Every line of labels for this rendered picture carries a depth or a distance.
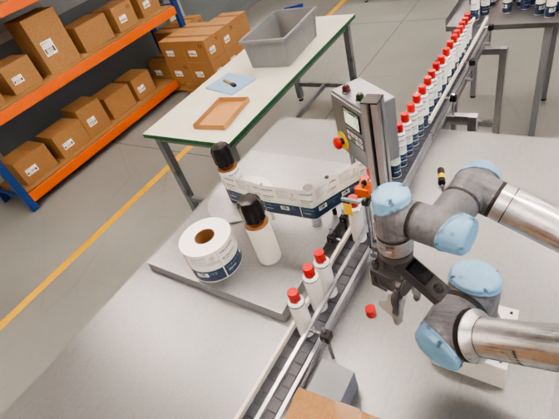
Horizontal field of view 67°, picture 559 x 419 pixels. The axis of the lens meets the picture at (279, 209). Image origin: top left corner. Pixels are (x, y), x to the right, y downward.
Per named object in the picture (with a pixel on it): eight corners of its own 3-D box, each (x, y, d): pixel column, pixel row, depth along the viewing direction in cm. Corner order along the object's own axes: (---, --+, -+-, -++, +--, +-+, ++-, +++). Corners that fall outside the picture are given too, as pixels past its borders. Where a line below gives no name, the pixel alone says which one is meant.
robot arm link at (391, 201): (400, 209, 75) (361, 197, 81) (404, 252, 82) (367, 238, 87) (422, 184, 79) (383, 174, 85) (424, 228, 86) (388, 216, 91)
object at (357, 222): (356, 232, 157) (348, 190, 143) (369, 235, 154) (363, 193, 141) (350, 242, 154) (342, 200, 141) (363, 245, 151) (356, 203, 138)
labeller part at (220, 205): (234, 174, 206) (233, 171, 205) (286, 183, 189) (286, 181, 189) (195, 216, 189) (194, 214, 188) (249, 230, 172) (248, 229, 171)
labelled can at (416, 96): (414, 130, 194) (412, 91, 181) (425, 132, 192) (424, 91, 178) (410, 137, 191) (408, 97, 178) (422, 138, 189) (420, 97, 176)
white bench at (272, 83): (299, 96, 442) (279, 19, 391) (366, 99, 403) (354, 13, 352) (188, 218, 335) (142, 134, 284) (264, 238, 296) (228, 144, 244)
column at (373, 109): (388, 265, 148) (366, 93, 105) (400, 268, 146) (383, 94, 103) (383, 274, 145) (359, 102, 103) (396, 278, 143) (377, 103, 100)
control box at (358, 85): (367, 133, 130) (359, 76, 118) (400, 157, 118) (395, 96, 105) (338, 146, 129) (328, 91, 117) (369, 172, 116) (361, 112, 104)
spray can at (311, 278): (317, 298, 139) (304, 258, 126) (330, 303, 136) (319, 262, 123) (309, 311, 136) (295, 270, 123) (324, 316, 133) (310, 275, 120)
